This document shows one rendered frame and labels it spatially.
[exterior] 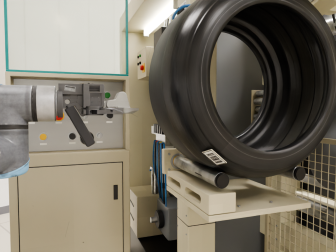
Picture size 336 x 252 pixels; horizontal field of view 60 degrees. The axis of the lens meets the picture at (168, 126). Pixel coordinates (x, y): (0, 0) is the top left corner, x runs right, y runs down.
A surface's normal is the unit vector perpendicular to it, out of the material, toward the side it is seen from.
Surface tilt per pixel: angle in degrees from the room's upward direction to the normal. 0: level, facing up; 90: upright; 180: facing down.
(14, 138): 87
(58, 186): 90
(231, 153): 99
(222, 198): 90
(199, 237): 90
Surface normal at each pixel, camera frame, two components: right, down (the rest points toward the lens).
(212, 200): 0.33, 0.05
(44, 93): 0.29, -0.44
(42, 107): 0.32, 0.33
